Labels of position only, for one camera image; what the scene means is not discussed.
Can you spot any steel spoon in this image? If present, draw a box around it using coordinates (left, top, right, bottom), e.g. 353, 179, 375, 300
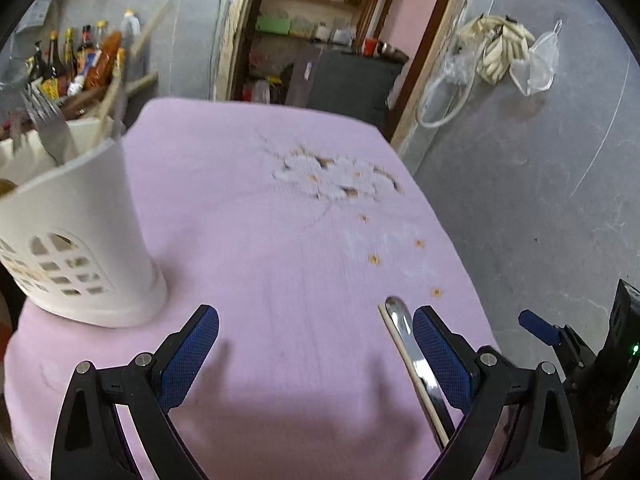
384, 294, 457, 443

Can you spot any wooden chopstick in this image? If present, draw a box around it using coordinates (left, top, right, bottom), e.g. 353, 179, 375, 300
376, 302, 452, 450
90, 76, 127, 148

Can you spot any steel fork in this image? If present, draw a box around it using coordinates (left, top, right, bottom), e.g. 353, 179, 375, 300
22, 86, 77, 167

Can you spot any white plastic utensil caddy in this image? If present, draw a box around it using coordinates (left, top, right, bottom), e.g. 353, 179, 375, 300
1, 118, 167, 327

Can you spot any clear plastic bag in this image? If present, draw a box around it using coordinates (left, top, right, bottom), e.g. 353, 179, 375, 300
509, 18, 563, 96

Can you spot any pink floral tablecloth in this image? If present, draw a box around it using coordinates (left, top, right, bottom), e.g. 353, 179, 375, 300
4, 99, 494, 479

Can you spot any grey mini fridge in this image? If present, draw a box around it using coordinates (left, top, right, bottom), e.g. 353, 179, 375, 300
285, 44, 402, 132

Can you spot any white tube bottle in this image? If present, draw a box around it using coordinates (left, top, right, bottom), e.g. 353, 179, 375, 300
67, 52, 100, 96

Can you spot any yellow-label sauce bottle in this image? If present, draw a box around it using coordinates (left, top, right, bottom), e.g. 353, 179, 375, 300
40, 30, 66, 101

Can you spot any orange sauce packet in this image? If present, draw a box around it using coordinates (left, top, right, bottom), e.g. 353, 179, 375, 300
85, 30, 122, 89

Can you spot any dark glass bottle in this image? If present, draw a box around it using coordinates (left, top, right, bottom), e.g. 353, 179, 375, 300
28, 41, 47, 82

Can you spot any large dark soy jug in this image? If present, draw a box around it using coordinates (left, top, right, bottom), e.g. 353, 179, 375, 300
120, 9, 141, 50

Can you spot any black camera box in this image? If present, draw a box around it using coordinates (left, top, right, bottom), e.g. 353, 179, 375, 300
597, 278, 640, 446

